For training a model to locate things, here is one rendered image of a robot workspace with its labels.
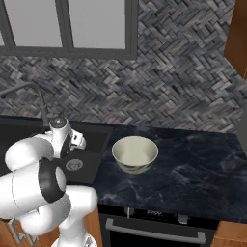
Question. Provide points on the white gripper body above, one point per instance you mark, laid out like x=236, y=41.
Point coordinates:
x=78, y=140

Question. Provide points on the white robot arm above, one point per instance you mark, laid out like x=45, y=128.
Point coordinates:
x=29, y=189

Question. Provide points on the black sink basin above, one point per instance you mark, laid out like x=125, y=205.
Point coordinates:
x=93, y=141

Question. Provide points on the cream ceramic bowl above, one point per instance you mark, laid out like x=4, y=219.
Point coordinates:
x=135, y=154

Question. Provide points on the brown wooden sink cabinet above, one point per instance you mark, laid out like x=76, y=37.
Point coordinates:
x=94, y=228

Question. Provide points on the brown wooden base cabinet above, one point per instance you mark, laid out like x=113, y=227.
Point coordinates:
x=231, y=235

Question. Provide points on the dark grey tap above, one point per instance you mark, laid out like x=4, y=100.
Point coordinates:
x=41, y=96

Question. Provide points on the grey framed window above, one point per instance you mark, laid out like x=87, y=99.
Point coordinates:
x=67, y=25

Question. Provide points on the black oven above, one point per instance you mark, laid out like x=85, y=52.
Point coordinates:
x=151, y=239

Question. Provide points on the brown wooden wall cabinet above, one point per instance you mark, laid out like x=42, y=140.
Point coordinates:
x=237, y=35

